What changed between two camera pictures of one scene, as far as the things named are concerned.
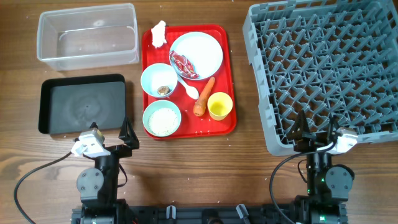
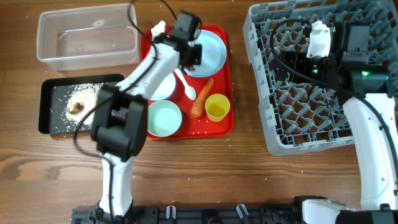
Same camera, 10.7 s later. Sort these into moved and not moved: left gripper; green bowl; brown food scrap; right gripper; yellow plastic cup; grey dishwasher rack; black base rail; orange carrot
Moved: brown food scrap; left gripper; right gripper
Not moved: orange carrot; grey dishwasher rack; yellow plastic cup; green bowl; black base rail
